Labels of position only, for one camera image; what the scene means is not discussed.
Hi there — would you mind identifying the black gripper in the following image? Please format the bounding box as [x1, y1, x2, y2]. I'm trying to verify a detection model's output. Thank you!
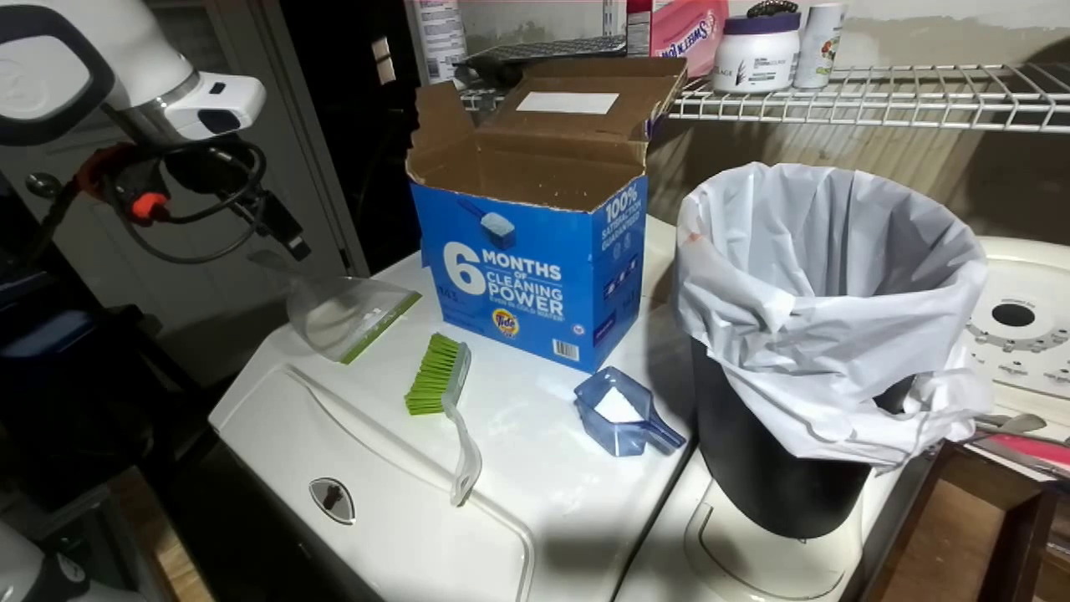
[162, 142, 315, 265]

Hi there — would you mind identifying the blue cardboard detergent box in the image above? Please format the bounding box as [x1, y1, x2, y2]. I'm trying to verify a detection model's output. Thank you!
[402, 55, 690, 374]

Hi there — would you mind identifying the white washing machine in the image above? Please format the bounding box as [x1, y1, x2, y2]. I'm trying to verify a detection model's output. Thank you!
[208, 213, 695, 602]

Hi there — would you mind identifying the pink box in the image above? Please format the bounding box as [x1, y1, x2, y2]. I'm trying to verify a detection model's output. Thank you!
[648, 0, 733, 85]

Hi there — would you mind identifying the grey panel door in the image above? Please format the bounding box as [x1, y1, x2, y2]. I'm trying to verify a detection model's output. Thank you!
[0, 0, 370, 388]

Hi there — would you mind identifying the round door knob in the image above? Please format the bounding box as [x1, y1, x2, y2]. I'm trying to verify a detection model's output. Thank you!
[23, 166, 70, 209]

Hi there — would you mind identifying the tall white bottle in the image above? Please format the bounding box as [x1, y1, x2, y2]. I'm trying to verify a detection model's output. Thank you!
[405, 0, 470, 88]

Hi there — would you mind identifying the light wooden board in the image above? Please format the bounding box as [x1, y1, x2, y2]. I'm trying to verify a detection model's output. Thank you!
[109, 466, 215, 602]

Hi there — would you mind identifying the red capped white bottle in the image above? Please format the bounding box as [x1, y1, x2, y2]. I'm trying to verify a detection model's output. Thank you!
[622, 0, 654, 60]

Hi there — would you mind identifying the white jar purple lid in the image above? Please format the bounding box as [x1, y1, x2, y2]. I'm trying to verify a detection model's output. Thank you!
[713, 10, 802, 97]

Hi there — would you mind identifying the black trash bin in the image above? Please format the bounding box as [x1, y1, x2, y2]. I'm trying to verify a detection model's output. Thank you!
[684, 330, 881, 542]

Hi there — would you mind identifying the white trash bag liner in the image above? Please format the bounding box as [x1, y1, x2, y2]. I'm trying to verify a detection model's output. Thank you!
[674, 162, 996, 467]

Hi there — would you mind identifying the white dryer machine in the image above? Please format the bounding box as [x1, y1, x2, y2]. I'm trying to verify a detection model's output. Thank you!
[615, 231, 1070, 602]

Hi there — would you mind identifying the cylindrical spray can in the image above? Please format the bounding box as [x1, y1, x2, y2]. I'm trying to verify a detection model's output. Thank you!
[793, 0, 847, 94]

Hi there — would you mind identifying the dark wooden tray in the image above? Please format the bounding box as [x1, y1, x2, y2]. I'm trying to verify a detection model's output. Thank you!
[861, 439, 1063, 602]

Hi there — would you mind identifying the red flat item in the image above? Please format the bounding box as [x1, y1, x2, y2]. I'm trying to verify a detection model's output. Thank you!
[966, 433, 1070, 481]

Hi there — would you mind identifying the black cable orange tie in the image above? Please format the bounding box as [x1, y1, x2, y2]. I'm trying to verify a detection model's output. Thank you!
[108, 136, 274, 268]

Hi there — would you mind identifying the white wall outlet plate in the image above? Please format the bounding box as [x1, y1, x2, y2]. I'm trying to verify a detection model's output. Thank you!
[366, 35, 402, 90]

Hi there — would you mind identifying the green brush white handle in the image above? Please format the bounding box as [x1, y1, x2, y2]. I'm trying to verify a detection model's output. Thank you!
[402, 330, 489, 511]

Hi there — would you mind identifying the white wire shelf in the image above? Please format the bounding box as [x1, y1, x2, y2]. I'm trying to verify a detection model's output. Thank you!
[665, 60, 1070, 136]

